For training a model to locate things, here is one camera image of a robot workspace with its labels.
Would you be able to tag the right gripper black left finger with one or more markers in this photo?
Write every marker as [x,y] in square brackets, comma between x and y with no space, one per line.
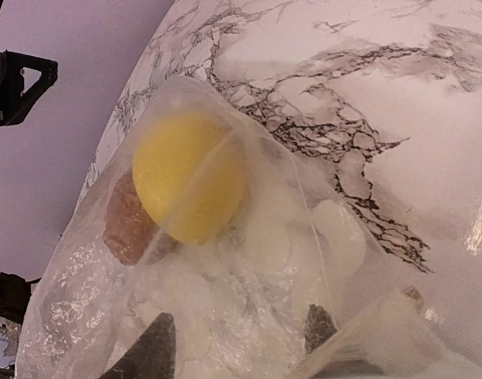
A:
[152,356]

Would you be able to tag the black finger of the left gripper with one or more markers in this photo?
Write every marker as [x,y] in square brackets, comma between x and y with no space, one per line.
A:
[16,101]
[15,293]

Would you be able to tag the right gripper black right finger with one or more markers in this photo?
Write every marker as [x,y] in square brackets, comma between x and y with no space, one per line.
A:
[319,328]

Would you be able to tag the polka dot zip top bag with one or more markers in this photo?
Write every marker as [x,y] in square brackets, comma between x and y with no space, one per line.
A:
[240,300]

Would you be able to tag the yellow fake fruit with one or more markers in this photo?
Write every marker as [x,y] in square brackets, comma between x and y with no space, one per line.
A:
[189,172]

